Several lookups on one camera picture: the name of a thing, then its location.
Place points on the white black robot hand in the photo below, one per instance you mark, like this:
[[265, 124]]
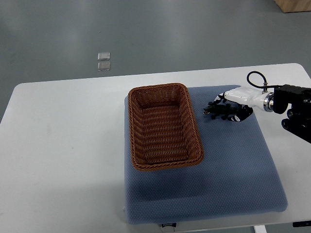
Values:
[[247, 98]]

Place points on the dark toy crocodile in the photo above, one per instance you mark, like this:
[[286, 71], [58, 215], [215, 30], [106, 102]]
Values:
[[222, 110]]

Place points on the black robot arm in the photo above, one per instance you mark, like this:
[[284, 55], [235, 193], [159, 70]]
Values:
[[295, 101]]

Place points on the brown wicker basket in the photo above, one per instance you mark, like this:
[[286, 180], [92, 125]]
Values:
[[163, 131]]

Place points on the blue-grey foam mat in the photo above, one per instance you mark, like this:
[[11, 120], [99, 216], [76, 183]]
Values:
[[236, 177]]

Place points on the wooden box corner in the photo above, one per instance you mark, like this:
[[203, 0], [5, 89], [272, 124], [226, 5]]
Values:
[[294, 6]]

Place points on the black table control panel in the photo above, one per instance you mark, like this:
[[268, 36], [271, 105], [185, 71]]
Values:
[[302, 224]]

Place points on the upper metal floor plate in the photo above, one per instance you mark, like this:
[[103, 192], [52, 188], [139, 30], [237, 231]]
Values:
[[102, 56]]

